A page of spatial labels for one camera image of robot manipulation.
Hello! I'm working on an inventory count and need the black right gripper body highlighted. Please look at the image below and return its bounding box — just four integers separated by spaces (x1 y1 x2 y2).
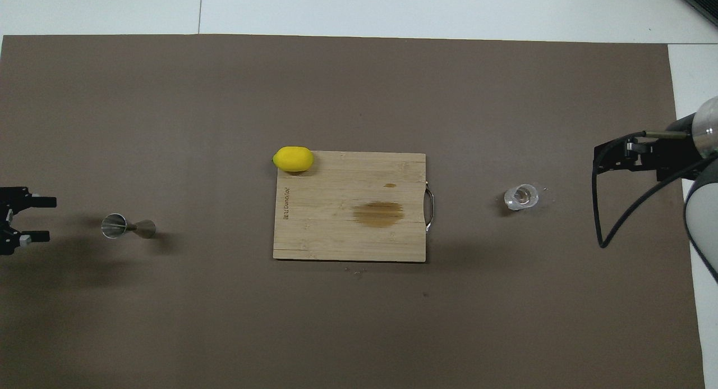
645 114 703 182

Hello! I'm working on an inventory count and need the steel double jigger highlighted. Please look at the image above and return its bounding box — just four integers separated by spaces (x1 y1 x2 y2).
101 213 157 240

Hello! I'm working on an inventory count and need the clear plastic cup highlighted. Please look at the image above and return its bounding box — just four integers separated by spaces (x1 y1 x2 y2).
503 183 540 212

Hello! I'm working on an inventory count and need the brown table mat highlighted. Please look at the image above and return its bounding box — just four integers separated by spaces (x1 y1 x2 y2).
0 34 706 389

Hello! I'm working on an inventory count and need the yellow lemon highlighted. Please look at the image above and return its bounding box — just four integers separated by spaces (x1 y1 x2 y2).
273 146 315 173

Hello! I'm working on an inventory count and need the wooden cutting board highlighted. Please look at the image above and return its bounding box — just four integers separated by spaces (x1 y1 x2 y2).
273 151 435 263

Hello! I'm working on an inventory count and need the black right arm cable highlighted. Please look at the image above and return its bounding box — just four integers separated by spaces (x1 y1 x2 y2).
592 131 718 249

